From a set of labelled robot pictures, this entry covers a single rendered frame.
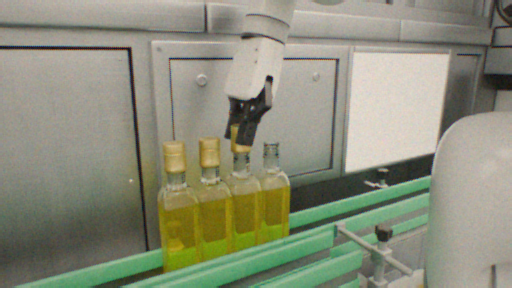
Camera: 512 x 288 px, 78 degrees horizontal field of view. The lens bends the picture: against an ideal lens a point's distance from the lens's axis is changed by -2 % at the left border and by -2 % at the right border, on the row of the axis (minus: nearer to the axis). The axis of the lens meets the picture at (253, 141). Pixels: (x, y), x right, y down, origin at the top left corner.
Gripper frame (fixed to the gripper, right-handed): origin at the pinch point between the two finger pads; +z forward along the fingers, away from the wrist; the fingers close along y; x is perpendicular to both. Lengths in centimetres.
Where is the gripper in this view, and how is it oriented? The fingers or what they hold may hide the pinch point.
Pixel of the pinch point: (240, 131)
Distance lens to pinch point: 54.3
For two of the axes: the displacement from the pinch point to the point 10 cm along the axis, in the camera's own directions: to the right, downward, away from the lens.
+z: -2.4, 9.6, 1.0
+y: 4.8, 2.1, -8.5
